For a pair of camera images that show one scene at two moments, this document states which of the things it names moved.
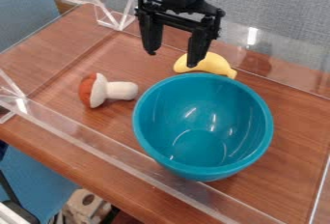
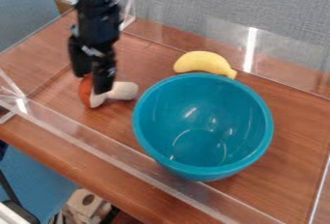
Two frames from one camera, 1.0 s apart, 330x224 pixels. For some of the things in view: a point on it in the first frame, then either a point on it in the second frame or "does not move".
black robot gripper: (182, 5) to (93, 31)
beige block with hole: (85, 208) does not move
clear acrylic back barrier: (284, 50) does not move
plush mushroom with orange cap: (95, 90) does not move
